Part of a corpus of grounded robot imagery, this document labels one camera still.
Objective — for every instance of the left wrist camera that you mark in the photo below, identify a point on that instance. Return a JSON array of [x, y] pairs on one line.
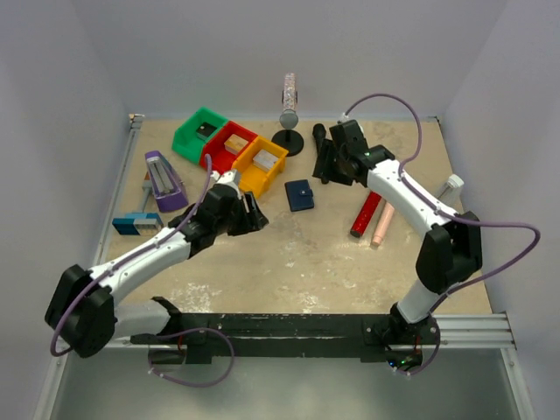
[[229, 178]]

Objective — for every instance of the black handheld microphone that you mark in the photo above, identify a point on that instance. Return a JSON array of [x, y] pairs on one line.
[[319, 137]]

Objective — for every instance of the red plastic bin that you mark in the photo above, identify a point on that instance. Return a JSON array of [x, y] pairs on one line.
[[222, 159]]

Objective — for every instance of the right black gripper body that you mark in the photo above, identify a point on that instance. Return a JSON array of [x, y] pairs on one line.
[[342, 156]]

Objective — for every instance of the card stack in red bin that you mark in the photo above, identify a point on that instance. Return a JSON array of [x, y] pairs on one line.
[[235, 144]]

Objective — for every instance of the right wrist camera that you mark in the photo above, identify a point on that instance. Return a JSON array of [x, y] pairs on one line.
[[346, 118]]

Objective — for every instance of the card stack in yellow bin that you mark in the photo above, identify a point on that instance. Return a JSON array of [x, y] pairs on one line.
[[264, 160]]

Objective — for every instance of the red glitter microphone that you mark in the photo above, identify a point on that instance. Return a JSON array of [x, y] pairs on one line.
[[365, 215]]

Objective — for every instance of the blue grey block tool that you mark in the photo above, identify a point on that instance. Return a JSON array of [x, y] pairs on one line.
[[139, 222]]

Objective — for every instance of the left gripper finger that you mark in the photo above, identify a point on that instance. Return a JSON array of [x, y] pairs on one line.
[[244, 228], [256, 219]]

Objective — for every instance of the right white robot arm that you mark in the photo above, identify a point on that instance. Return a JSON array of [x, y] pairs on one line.
[[450, 252]]

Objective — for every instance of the glitter microphone on stand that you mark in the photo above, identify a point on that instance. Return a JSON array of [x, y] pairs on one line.
[[289, 117]]

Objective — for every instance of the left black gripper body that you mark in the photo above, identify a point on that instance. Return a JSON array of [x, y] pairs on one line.
[[239, 215]]

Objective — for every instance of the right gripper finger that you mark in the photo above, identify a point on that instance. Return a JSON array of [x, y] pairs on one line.
[[324, 160], [333, 169]]

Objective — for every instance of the aluminium frame rail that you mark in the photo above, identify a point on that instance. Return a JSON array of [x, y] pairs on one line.
[[56, 369]]

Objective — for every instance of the purple metronome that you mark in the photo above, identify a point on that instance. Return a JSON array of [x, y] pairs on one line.
[[168, 188]]

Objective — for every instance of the green plastic bin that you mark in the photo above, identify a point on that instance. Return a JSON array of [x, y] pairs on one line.
[[193, 134]]

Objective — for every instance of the card stack in green bin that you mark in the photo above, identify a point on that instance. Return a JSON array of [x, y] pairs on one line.
[[205, 131]]

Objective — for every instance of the black round microphone stand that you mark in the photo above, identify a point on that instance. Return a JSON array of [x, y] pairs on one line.
[[290, 140]]

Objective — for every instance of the yellow plastic bin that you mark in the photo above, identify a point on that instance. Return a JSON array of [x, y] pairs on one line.
[[253, 179]]

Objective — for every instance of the blue leather card holder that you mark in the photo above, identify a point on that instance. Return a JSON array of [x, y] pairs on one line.
[[299, 195]]

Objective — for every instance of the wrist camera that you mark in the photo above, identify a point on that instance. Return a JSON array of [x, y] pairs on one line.
[[229, 178], [346, 118]]

